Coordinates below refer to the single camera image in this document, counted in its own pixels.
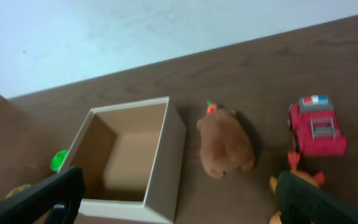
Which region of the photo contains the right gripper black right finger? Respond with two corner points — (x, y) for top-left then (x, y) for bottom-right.
(275, 171), (358, 224)

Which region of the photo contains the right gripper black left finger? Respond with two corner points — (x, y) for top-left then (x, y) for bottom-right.
(0, 167), (85, 223)

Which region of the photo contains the yellow rubber duck toy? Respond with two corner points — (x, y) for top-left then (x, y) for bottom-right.
(268, 151), (326, 224)

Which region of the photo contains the yellow ball with blue marks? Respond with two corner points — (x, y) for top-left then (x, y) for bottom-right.
(6, 184), (32, 198)

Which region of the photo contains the green ridged toy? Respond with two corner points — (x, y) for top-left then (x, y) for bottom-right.
(50, 150), (68, 172)

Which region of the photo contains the red toy fire truck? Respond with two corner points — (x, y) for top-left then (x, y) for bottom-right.
(287, 95), (347, 157)

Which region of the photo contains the white cardboard box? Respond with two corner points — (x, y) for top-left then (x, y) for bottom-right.
(61, 96), (186, 223)

